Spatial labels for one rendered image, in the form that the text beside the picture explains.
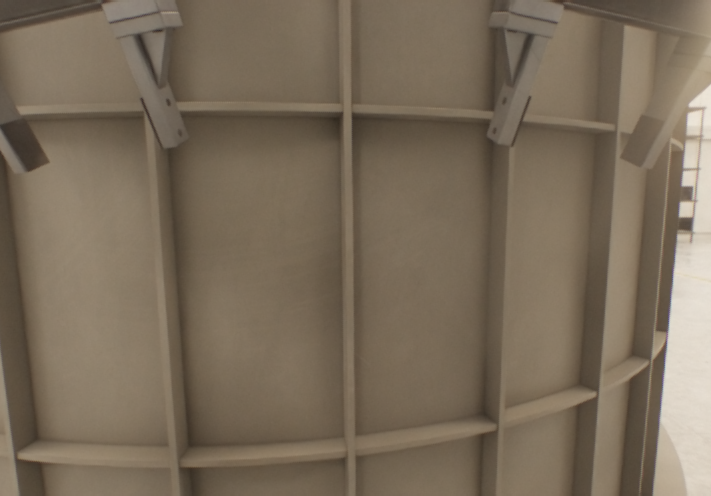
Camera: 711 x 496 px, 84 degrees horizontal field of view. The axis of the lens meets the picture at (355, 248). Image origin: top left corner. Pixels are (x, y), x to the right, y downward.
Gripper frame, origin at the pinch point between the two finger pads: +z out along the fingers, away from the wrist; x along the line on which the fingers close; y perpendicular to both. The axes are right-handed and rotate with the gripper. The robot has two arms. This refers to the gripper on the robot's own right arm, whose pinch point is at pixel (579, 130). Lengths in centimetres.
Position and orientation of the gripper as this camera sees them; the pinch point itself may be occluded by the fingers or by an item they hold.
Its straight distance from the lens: 39.9
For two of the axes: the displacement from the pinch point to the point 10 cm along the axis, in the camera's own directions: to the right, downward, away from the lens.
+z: -1.7, 8.6, 4.9
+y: 1.0, 5.1, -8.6
